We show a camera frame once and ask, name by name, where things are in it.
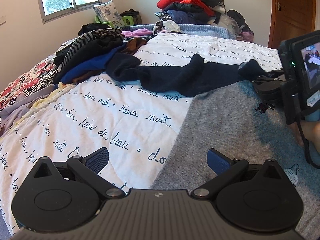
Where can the light blue knit blanket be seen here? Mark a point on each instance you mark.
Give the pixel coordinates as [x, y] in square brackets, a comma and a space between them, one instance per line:
[192, 29]

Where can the white quilt with script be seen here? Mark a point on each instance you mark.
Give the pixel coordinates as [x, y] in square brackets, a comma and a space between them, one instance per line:
[137, 126]

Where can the floral cushion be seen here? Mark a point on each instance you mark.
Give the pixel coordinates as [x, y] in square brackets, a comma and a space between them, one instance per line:
[107, 11]

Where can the red jacket on pile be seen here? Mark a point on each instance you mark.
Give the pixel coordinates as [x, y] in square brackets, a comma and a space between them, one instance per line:
[162, 4]

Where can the dark navy garment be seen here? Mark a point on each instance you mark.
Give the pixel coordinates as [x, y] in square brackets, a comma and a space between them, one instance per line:
[195, 78]

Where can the brown wooden door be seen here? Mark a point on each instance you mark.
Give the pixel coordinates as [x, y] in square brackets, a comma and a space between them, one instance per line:
[291, 18]

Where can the tall heap of clothes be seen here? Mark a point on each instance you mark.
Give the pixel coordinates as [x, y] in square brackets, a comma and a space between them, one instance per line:
[191, 14]

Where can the grey knit sweater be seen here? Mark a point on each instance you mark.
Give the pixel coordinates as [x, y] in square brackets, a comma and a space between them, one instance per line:
[227, 119]

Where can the pink purple garment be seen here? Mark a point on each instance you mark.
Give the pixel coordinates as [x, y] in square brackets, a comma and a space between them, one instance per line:
[137, 33]

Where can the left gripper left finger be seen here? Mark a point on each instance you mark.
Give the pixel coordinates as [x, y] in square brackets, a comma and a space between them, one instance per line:
[61, 196]

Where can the green plastic chair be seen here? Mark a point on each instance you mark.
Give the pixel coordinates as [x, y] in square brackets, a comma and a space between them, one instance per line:
[125, 21]

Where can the person's right hand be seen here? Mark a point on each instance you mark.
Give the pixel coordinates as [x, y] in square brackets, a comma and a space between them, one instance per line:
[311, 130]

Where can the floral red bedsheet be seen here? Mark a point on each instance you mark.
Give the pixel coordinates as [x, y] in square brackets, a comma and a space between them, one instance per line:
[39, 77]

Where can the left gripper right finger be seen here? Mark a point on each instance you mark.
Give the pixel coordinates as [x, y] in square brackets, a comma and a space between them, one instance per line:
[252, 197]

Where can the pile of dark clothes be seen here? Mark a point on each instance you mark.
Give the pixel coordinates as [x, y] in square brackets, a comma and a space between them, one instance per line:
[89, 54]

